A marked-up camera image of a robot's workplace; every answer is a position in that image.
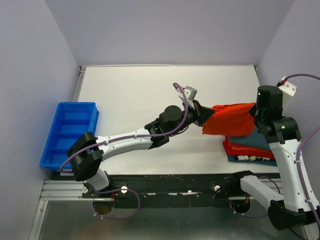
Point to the folded teal t shirt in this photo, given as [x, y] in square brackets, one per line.
[255, 140]

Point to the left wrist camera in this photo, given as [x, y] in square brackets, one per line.
[187, 95]

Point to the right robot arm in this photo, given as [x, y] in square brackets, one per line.
[298, 205]

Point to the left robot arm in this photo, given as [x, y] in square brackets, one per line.
[88, 152]

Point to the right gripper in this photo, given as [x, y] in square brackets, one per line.
[253, 110]

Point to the blue plastic bin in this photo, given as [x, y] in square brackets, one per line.
[71, 121]

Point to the orange t shirt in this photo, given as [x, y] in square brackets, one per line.
[232, 120]

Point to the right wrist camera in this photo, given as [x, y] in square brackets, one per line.
[288, 90]

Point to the black mounting base rail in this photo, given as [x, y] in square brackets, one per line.
[169, 190]

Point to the aluminium frame rail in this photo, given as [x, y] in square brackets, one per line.
[53, 191]

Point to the folded red t shirt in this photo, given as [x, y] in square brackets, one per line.
[233, 149]

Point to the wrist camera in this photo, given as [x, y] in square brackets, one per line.
[288, 90]
[187, 95]

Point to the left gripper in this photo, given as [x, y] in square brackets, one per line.
[200, 114]

